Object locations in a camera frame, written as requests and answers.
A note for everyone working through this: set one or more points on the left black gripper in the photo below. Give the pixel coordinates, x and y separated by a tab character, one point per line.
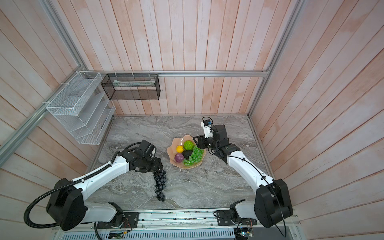
157	165

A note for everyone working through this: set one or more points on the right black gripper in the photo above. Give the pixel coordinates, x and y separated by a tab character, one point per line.
201	143

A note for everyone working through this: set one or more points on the black grape bunch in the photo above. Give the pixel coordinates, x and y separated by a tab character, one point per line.
160	178

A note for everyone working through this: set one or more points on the green custard apple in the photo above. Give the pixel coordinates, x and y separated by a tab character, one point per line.
188	145

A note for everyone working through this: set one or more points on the green grape bunch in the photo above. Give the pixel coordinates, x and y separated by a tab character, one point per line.
195	158

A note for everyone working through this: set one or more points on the dark fake avocado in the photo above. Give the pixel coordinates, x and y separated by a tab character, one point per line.
187	154

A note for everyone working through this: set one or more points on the yellow fake pear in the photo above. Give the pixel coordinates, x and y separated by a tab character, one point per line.
180	149

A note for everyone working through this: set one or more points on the purple fake fruit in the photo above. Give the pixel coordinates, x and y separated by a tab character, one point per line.
179	158

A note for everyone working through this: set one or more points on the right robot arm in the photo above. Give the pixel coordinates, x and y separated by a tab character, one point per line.
272	203

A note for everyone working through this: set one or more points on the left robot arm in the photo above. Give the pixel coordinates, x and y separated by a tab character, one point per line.
68	206

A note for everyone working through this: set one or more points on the pink wavy fruit bowl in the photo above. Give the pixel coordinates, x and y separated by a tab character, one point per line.
172	152

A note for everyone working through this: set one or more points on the black mesh basket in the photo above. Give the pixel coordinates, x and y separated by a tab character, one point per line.
132	87

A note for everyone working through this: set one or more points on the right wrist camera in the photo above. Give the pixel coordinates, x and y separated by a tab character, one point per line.
207	125

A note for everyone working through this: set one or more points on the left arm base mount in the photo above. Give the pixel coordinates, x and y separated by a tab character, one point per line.
126	220

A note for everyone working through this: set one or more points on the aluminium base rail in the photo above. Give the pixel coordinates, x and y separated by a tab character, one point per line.
181	219

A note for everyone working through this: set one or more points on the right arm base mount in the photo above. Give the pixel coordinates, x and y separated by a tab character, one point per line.
231	218

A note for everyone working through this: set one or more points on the aluminium frame bar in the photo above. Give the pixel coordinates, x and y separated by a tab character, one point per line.
242	73

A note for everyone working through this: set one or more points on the white wire mesh shelf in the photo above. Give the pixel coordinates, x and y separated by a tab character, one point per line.
83	110

